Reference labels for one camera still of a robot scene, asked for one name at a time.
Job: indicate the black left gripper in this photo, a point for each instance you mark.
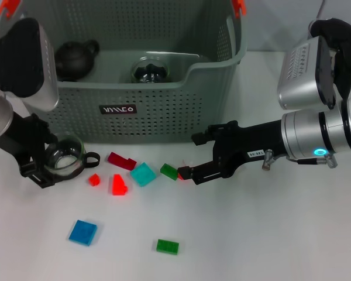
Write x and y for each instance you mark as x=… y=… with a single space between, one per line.
x=29 y=140

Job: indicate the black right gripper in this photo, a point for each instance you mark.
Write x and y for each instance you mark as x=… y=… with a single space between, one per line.
x=242 y=146

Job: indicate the blue square block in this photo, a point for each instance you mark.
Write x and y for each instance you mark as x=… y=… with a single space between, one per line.
x=83 y=232

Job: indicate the small red block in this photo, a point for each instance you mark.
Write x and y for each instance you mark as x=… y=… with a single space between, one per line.
x=180 y=176
x=95 y=179

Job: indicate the dark green block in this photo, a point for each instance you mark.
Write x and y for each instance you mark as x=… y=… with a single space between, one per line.
x=168 y=171

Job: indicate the teal square block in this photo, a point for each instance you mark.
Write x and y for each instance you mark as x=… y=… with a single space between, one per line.
x=143 y=174

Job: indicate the grey perforated storage bin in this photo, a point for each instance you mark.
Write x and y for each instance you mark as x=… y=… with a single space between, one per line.
x=149 y=117

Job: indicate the dark red long block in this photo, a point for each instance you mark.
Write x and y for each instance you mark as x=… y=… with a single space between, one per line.
x=120 y=160

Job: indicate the red slope block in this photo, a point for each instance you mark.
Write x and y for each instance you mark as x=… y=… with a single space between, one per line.
x=118 y=185

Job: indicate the bright green block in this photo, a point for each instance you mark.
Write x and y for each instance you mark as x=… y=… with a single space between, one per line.
x=167 y=246

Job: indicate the black clay teapot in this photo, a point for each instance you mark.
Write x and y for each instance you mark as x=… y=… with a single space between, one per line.
x=74 y=58

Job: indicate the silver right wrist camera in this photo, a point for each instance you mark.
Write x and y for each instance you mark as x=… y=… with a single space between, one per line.
x=301 y=82

